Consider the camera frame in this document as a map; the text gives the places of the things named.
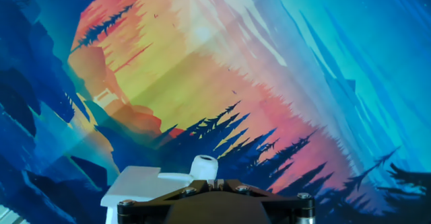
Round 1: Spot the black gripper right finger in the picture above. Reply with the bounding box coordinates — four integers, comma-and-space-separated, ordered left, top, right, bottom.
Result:
215, 178, 316, 224

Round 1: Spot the colourful sunset forest cloth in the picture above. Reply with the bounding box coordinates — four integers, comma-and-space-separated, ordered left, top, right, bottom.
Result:
0, 0, 431, 224

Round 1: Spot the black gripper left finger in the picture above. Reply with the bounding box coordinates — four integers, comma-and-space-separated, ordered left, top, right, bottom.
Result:
117, 178, 217, 224

